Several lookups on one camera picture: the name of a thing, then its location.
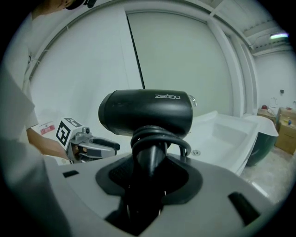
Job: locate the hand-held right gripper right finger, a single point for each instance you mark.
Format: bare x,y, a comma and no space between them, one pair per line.
208,208

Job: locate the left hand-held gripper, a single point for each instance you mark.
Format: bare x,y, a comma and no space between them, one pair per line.
67,132

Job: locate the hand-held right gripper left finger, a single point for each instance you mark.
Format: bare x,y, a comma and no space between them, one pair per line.
76,196

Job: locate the black hair dryer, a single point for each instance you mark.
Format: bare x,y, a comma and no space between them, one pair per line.
148,108

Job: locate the metal bathtub drain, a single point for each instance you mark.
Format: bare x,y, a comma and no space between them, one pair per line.
196,153

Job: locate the white bathtub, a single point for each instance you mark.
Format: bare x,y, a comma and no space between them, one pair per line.
222,139

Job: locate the dark green bathtub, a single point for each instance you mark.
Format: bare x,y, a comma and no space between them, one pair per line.
261,145

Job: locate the large cardboard box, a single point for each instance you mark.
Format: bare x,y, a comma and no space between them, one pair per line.
285,139

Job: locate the small cardboard box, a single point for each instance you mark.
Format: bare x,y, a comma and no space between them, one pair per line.
266,114

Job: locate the white toilet seat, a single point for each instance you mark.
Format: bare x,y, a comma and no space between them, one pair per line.
273,102

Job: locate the ceiling tube light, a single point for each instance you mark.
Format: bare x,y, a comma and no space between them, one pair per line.
279,36

